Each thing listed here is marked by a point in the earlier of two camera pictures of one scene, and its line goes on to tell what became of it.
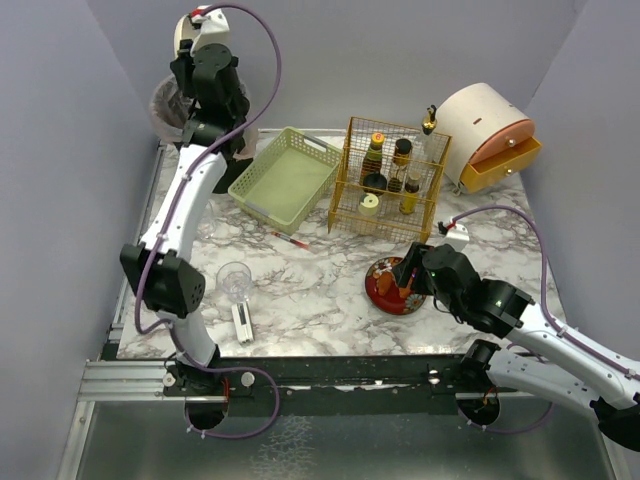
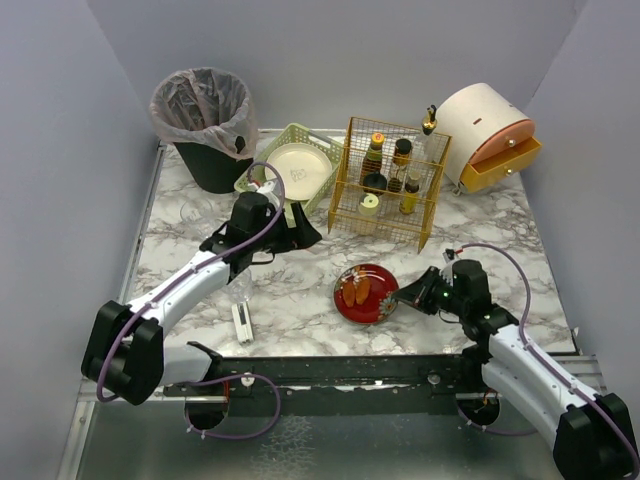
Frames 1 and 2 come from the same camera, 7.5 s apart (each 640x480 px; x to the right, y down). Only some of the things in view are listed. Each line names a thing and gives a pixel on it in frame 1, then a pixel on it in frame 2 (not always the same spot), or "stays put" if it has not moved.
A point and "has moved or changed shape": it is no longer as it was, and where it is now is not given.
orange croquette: x=385 y=280 -> x=349 y=293
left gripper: x=181 y=68 -> x=289 y=228
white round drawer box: x=491 y=136 stays put
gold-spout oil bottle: x=429 y=151 stays put
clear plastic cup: x=234 y=280 stays put
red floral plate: x=384 y=292 has moved or changed shape
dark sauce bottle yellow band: x=402 y=154 stays put
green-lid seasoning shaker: x=368 y=203 stays put
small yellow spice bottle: x=408 y=201 stays put
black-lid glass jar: x=375 y=180 stays put
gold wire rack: x=388 y=177 stays put
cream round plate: x=185 y=30 -> x=305 y=169
